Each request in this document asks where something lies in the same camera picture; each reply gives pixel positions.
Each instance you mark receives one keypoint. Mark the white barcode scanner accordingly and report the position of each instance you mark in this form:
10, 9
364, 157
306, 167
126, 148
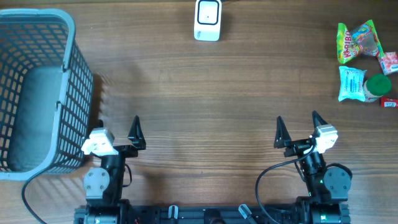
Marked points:
207, 23

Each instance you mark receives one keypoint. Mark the small red tissue pack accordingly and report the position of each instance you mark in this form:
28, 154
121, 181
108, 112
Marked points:
389, 63

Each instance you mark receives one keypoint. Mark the red stick packet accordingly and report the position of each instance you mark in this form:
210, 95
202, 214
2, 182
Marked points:
386, 102

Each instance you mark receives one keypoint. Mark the green Haribo candy bag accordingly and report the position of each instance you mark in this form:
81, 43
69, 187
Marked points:
361, 40

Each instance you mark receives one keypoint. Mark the grey plastic shopping basket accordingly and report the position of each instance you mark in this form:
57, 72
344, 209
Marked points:
46, 94

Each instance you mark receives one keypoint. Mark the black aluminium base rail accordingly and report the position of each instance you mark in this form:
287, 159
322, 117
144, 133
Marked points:
277, 213

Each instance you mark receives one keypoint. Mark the green lid jar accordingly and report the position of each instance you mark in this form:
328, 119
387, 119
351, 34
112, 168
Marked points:
376, 86

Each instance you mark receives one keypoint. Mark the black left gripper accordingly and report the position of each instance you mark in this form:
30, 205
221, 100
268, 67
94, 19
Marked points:
138, 141

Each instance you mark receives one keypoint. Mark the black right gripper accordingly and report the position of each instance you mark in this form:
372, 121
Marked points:
283, 139

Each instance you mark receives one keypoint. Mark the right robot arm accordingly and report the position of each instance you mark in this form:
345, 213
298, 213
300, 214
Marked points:
327, 184

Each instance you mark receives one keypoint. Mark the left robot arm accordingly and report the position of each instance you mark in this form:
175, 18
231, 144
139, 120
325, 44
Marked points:
104, 185

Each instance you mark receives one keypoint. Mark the mint green wipes pack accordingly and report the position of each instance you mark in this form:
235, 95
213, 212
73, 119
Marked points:
351, 84

